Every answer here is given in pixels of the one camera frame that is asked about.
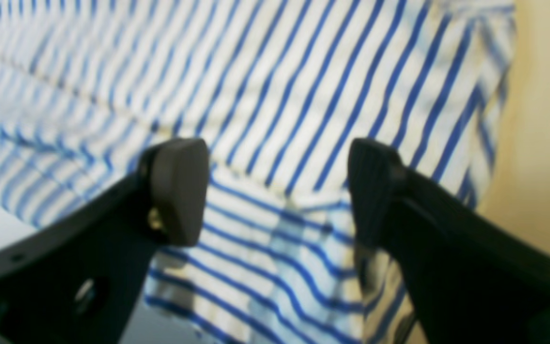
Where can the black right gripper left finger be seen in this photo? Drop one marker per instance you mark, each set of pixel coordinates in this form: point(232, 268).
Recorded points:
point(77, 282)

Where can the blue white striped T-shirt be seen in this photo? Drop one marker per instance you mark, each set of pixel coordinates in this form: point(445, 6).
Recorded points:
point(278, 89)

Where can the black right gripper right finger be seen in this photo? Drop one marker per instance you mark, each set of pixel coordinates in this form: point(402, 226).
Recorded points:
point(468, 280)

